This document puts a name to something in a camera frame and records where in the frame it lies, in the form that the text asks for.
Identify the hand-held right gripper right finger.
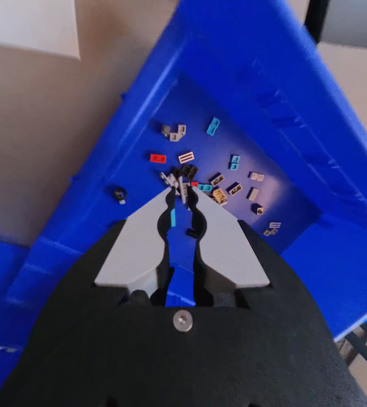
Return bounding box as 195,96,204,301
188,187,270,292

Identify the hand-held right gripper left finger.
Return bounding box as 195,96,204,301
95,187,175,295

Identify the pile of small toy bricks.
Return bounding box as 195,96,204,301
112,117,282,237

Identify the blue plastic bin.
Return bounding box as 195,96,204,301
0,0,367,407

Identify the grey desk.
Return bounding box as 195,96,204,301
0,0,367,252

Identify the black pole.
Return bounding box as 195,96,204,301
304,0,331,42

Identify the white instruction sheet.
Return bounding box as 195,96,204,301
0,0,81,61

